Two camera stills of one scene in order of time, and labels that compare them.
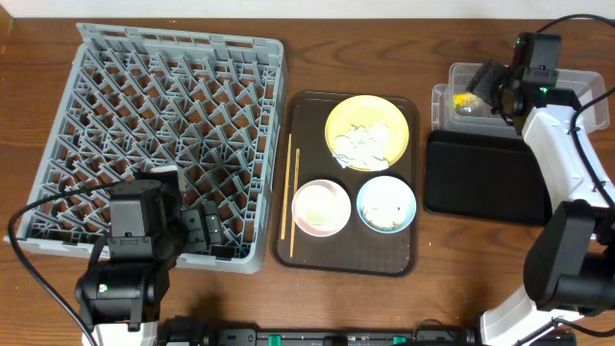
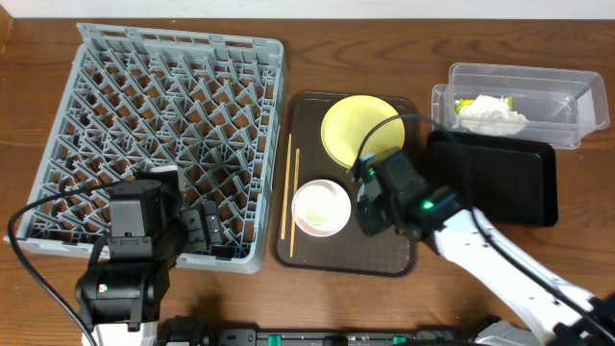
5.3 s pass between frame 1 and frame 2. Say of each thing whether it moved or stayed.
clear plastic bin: stayed
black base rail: stayed
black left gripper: stayed
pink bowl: stayed
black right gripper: moved
